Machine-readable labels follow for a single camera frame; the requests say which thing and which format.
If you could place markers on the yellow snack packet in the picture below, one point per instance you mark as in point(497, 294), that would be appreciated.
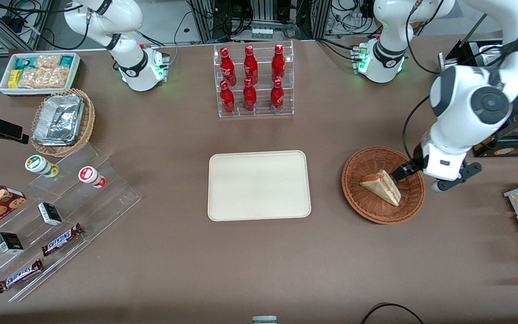
point(13, 78)

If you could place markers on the white rectangular snack bin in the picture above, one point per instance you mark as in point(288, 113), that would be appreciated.
point(38, 92)

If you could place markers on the cream plastic tray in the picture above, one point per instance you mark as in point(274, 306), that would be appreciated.
point(259, 184)

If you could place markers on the aluminium foil container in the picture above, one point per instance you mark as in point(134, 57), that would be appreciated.
point(59, 119)

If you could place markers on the brown wicker basket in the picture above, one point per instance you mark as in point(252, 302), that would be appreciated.
point(376, 211)

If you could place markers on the grey box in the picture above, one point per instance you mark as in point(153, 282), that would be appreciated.
point(264, 320)

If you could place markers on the light wicker basket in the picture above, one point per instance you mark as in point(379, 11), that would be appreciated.
point(87, 130)

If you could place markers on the red cola bottle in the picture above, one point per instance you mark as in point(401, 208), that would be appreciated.
point(278, 65)
point(250, 67)
point(277, 96)
point(249, 96)
point(227, 67)
point(227, 99)

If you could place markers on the clear acrylic bottle rack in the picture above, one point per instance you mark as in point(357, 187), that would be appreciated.
point(263, 113)

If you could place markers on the brown snickers bar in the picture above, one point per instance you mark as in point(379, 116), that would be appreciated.
point(61, 240)
point(20, 276)

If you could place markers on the clear acrylic step display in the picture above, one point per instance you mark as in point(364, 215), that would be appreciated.
point(115, 198)

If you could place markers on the small clear cracker bag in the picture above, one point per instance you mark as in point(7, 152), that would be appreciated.
point(47, 61)

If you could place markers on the triangular sandwich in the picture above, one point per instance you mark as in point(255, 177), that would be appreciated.
point(382, 189)

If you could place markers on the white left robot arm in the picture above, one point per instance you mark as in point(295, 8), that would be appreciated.
point(454, 130)

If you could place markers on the green lid white cup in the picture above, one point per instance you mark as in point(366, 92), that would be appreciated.
point(36, 163)

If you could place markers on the red lid white cup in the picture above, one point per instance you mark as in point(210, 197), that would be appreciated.
point(89, 174)

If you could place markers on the steel food pan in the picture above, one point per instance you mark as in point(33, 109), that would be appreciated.
point(488, 56)

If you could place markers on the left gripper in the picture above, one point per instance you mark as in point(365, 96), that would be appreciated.
point(411, 167)

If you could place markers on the large clear cracker bag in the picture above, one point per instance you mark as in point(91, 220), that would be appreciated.
point(43, 78)

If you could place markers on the black food warmer case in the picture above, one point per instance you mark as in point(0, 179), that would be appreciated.
point(511, 150)

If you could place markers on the teal snack packet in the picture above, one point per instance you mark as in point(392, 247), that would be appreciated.
point(24, 63)
point(67, 60)

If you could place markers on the aluminium equipment rack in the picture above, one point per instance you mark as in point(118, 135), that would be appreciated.
point(263, 18)

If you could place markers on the small black box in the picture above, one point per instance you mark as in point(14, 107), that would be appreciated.
point(9, 243)
point(50, 213)

